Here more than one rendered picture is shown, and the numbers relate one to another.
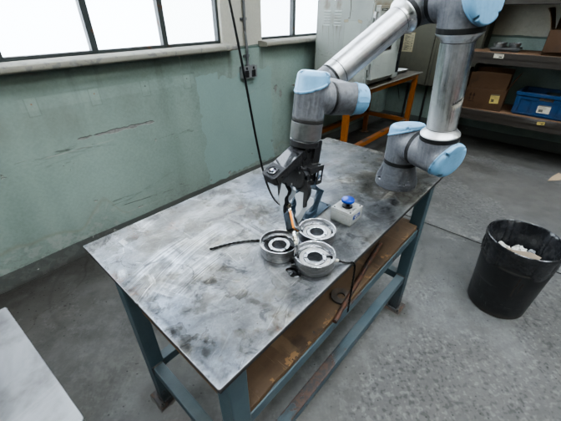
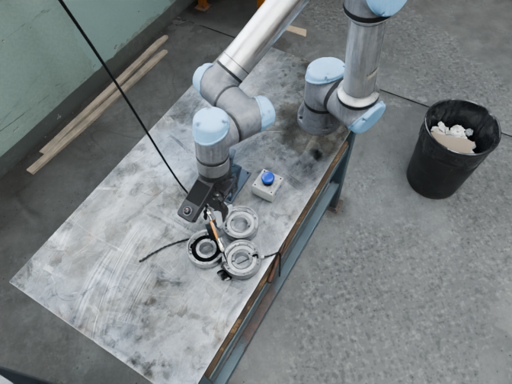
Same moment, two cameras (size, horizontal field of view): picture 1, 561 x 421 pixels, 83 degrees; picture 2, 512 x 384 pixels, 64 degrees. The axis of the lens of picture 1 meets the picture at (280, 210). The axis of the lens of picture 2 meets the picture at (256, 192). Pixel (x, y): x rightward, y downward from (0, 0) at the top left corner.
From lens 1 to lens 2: 54 cm
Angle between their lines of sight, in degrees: 26
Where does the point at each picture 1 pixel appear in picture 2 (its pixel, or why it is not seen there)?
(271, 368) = not seen: hidden behind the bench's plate
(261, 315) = (203, 329)
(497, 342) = (428, 225)
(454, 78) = (366, 56)
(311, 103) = (214, 152)
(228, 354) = (184, 373)
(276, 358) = not seen: hidden behind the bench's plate
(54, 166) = not seen: outside the picture
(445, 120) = (360, 88)
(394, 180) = (316, 125)
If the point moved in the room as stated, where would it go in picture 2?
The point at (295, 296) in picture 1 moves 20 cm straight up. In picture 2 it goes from (229, 302) to (221, 275)
